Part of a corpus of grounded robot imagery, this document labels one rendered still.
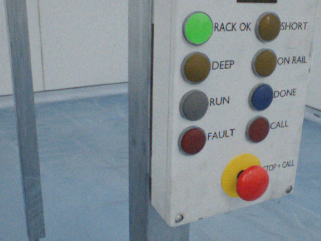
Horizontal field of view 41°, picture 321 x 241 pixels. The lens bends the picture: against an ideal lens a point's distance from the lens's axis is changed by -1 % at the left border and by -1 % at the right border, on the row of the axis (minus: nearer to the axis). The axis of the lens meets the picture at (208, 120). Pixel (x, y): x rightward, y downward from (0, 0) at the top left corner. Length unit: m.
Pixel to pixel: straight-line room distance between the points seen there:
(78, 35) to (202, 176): 3.72
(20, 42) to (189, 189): 1.16
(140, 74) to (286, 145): 0.18
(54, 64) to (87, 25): 0.47
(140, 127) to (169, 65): 0.11
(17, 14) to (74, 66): 2.67
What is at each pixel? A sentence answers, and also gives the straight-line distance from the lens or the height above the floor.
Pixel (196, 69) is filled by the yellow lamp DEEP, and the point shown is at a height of 1.12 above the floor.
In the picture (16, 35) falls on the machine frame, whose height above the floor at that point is 0.97.
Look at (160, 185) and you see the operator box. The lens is 0.46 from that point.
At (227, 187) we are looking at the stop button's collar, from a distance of 0.46.
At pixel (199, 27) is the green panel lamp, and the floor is 1.15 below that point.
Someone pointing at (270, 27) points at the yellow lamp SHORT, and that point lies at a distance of 0.43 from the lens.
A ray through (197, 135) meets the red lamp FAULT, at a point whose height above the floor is 1.05.
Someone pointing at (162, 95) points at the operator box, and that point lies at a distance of 0.42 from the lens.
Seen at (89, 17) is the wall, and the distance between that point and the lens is 4.14.
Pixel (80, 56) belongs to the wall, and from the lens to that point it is 4.16.
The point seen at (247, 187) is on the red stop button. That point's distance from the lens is 0.44.
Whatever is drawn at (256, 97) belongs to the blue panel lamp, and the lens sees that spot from 0.44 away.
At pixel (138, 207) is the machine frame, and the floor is 0.93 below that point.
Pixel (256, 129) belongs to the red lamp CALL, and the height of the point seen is 1.05.
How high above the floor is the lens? 1.20
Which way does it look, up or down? 19 degrees down
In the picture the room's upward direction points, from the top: 4 degrees clockwise
